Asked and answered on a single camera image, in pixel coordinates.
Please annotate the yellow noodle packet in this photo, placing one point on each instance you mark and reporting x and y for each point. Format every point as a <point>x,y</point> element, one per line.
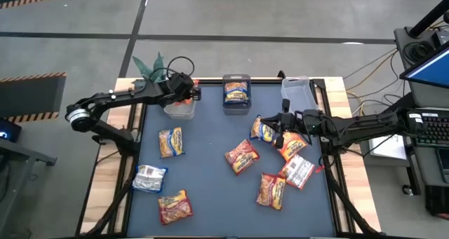
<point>171,142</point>

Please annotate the black tablet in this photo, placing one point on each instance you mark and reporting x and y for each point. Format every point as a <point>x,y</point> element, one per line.
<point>443,165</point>

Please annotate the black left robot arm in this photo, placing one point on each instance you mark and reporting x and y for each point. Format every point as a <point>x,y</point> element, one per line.
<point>122,97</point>

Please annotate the black keyboard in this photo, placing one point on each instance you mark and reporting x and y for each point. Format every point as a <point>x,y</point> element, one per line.
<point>433,130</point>

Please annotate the white paper note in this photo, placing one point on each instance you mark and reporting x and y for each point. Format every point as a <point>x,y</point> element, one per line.
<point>389,149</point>

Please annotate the hazard-striped black floor mat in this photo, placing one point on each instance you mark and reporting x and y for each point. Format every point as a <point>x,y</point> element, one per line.
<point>31,97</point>

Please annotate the clear plastic bin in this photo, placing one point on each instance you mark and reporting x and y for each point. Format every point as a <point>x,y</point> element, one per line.
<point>298,92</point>

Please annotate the white plastic bin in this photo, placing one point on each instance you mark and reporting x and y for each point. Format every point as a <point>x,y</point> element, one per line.
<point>179,113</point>

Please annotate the black aluminium table frame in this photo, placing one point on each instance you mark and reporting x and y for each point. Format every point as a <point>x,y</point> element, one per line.
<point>210,81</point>

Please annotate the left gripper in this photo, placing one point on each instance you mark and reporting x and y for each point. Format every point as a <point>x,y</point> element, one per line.
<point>175,95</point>

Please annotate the grey operator desk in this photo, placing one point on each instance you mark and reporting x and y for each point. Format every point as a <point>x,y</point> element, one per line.
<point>426,162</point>

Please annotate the black stand pole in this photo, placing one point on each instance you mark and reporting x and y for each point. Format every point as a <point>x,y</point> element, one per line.
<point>428,20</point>

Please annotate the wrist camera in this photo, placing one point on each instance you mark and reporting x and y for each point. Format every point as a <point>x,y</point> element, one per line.
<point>310,117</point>
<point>182,81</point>

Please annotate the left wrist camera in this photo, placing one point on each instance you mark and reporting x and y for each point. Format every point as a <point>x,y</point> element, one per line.
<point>182,81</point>

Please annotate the black diagonal frame strut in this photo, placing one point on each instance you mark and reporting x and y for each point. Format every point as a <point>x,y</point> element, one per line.
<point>112,204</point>
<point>345,197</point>

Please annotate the blue-screen monitor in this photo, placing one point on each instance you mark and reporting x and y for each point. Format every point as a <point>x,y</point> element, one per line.
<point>431,70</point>

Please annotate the dark side desk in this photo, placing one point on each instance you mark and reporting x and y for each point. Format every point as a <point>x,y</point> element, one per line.
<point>424,98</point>

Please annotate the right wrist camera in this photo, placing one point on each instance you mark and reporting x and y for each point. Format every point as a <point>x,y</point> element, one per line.
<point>310,117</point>

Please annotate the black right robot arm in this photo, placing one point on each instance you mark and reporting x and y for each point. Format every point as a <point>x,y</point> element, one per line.
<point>368,125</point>

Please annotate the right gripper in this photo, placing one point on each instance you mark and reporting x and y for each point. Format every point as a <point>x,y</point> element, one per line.
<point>291,123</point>

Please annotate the red beef noodle pack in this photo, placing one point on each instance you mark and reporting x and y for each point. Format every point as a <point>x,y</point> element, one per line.
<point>174,207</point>
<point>242,157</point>
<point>271,191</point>

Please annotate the grey metal table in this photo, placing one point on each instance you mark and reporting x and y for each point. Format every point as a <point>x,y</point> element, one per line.
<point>14,183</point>

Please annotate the black box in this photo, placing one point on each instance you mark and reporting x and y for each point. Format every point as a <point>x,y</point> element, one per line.
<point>438,200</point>

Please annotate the green snake plant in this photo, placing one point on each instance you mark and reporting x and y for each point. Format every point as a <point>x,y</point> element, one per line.
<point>145,70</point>

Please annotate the black device with blue light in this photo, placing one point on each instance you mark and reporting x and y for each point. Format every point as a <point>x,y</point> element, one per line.
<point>12,130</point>

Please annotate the black clamp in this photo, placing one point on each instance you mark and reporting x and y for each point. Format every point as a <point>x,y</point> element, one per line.
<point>281,74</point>

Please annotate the grey plastic bin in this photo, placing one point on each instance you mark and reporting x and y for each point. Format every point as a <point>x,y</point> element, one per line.
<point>236,109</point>

